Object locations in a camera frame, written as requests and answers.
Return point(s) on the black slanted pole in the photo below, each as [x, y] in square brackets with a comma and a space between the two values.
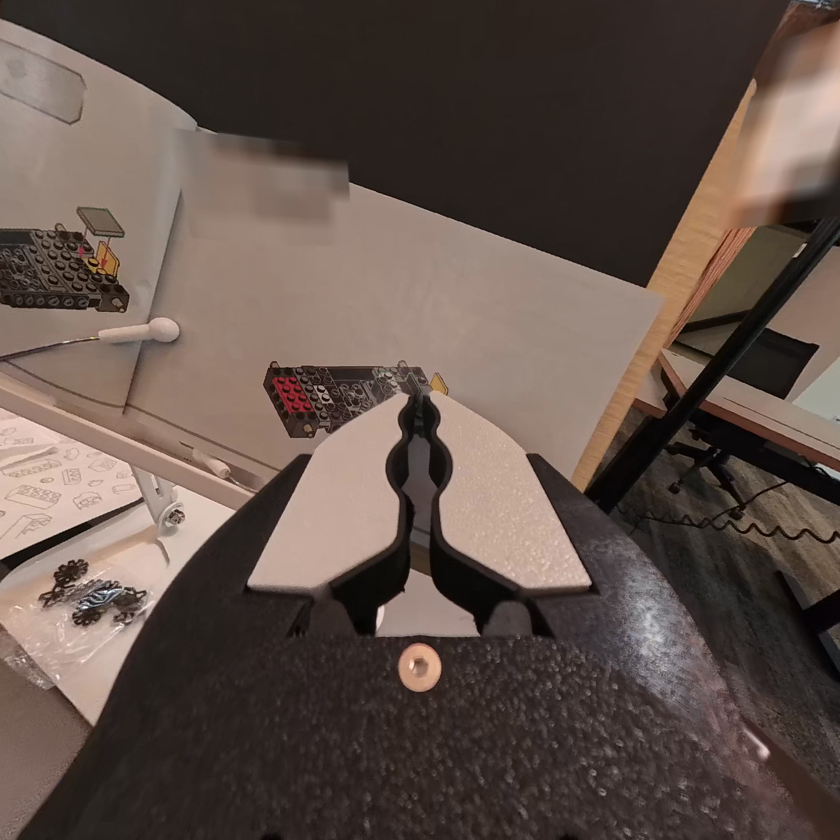
[722, 364]

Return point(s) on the black swivel chair base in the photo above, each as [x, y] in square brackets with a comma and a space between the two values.
[715, 459]

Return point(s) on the white paper with brick drawings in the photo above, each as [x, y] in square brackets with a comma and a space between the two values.
[52, 485]

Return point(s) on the large black screen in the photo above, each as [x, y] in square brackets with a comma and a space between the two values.
[459, 98]

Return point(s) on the instruction booklet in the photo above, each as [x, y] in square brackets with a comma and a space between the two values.
[394, 295]

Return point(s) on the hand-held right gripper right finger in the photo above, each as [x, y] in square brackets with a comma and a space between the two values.
[505, 518]

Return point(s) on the wooden rounded panel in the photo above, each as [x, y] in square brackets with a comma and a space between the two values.
[715, 197]

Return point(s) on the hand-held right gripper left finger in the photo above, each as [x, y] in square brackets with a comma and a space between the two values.
[321, 518]

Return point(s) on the black rectangular panel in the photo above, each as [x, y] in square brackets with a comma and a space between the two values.
[774, 367]

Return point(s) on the brown edged office table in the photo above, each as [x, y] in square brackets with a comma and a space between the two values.
[787, 420]

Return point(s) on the clear bag of black pieces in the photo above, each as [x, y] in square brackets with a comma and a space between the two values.
[92, 594]

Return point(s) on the black table foot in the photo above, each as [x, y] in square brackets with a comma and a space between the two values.
[814, 610]

